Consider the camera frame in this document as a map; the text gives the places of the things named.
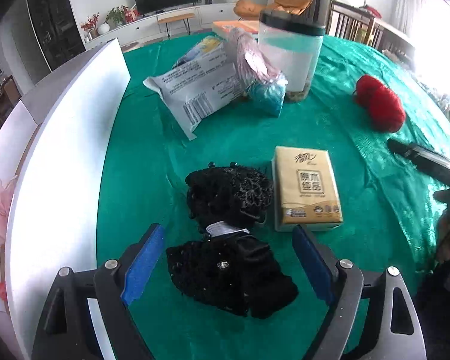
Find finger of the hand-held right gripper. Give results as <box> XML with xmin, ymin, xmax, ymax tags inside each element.
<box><xmin>387</xmin><ymin>138</ymin><xmax>450</xmax><ymax>175</ymax></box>

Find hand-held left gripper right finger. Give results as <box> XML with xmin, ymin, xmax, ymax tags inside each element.
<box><xmin>292</xmin><ymin>225</ymin><xmax>427</xmax><ymax>360</ymax></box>

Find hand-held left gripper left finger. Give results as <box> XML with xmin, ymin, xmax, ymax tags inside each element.
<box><xmin>32</xmin><ymin>223</ymin><xmax>166</xmax><ymax>360</ymax></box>

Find red yarn ball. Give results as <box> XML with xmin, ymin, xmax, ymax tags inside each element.
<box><xmin>354</xmin><ymin>74</ymin><xmax>406</xmax><ymax>133</ymax></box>

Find tan tissue pack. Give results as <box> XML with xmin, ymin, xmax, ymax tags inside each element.
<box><xmin>272</xmin><ymin>145</ymin><xmax>344</xmax><ymax>232</ymax></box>

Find white box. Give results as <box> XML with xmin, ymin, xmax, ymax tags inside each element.
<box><xmin>0</xmin><ymin>37</ymin><xmax>132</xmax><ymax>360</ymax></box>

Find blue scrunchie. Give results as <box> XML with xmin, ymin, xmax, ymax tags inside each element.
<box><xmin>245</xmin><ymin>73</ymin><xmax>289</xmax><ymax>117</ymax></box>

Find pink patterned packet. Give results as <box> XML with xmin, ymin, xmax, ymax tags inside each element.
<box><xmin>225</xmin><ymin>28</ymin><xmax>286</xmax><ymax>87</ymax></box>

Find white plastic mailer bag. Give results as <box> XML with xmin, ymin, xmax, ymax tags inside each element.
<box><xmin>142</xmin><ymin>35</ymin><xmax>239</xmax><ymax>141</ymax></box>

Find person's right forearm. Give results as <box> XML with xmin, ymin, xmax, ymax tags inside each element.
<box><xmin>415</xmin><ymin>262</ymin><xmax>450</xmax><ymax>360</ymax></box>

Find light wooden slatted chair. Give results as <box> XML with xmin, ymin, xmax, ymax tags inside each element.
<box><xmin>367</xmin><ymin>17</ymin><xmax>417</xmax><ymax>68</ymax></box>

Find green satin tablecloth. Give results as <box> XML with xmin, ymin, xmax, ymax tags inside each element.
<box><xmin>95</xmin><ymin>32</ymin><xmax>450</xmax><ymax>360</ymax></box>

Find clear jar with black lid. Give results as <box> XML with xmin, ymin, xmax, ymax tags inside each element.
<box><xmin>257</xmin><ymin>9</ymin><xmax>325</xmax><ymax>104</ymax></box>

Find dark wooden slatted chair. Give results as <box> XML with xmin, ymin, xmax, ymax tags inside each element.
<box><xmin>328</xmin><ymin>0</ymin><xmax>374</xmax><ymax>44</ymax></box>

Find white sheer curtain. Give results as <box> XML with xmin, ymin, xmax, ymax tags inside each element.
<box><xmin>388</xmin><ymin>0</ymin><xmax>450</xmax><ymax>38</ymax></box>

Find orange book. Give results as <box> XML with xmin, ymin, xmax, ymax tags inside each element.
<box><xmin>212</xmin><ymin>19</ymin><xmax>261</xmax><ymax>38</ymax></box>

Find orange lounge chair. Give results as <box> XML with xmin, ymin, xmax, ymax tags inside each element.
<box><xmin>233</xmin><ymin>0</ymin><xmax>315</xmax><ymax>21</ymax></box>

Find white television cabinet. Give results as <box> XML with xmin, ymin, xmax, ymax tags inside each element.
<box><xmin>84</xmin><ymin>3</ymin><xmax>241</xmax><ymax>47</ymax></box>

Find red flowers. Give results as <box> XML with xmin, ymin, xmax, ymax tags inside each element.
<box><xmin>80</xmin><ymin>13</ymin><xmax>100</xmax><ymax>42</ymax></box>

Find wooden stool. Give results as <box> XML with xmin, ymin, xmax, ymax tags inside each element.
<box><xmin>157</xmin><ymin>12</ymin><xmax>196</xmax><ymax>39</ymax></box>

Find leafy potted plant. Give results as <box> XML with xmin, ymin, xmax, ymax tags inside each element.
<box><xmin>105</xmin><ymin>5</ymin><xmax>130</xmax><ymax>28</ymax></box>

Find black glass cabinet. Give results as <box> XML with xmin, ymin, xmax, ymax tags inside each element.
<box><xmin>25</xmin><ymin>0</ymin><xmax>87</xmax><ymax>72</ymax></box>

